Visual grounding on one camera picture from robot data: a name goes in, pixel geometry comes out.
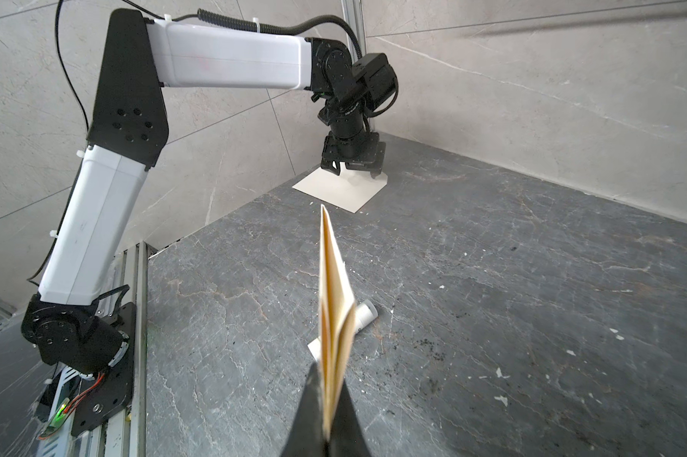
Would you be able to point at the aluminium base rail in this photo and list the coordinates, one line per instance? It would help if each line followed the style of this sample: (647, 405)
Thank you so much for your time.
(80, 336)

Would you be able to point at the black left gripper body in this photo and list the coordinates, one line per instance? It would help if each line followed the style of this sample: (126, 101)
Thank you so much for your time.
(363, 152)

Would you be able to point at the aluminium frame left post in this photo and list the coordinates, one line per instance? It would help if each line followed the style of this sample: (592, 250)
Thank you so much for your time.
(354, 15)

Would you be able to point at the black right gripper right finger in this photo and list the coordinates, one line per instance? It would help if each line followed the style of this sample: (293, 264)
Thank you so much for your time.
(346, 436)

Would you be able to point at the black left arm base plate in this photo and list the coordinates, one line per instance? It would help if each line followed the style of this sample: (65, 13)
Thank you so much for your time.
(116, 390)

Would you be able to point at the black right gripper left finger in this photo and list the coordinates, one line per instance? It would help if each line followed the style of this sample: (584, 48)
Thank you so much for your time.
(306, 437)

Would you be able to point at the white paper envelope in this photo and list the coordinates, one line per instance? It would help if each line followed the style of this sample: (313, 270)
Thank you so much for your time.
(350, 190)

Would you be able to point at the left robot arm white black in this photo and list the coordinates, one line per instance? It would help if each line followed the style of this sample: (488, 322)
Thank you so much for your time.
(144, 54)

